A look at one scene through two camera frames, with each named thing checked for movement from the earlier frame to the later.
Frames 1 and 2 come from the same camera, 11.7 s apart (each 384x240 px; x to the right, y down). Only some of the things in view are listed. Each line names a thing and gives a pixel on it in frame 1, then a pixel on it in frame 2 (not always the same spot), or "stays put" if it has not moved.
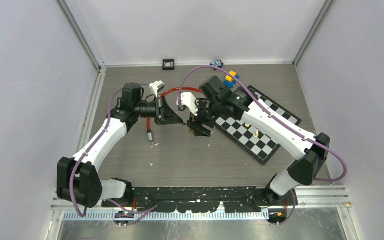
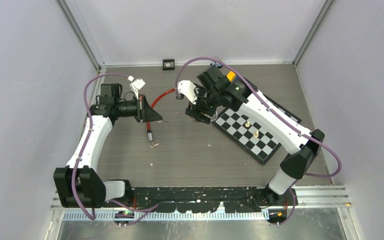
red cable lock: x=149 y=131 stays put
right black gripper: x=198 y=130 → x=195 y=114
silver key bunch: x=152 y=145 stays put
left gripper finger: x=168 y=116 → x=150 y=114
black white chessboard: x=257 y=142 stays put
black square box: x=168 y=64 stays put
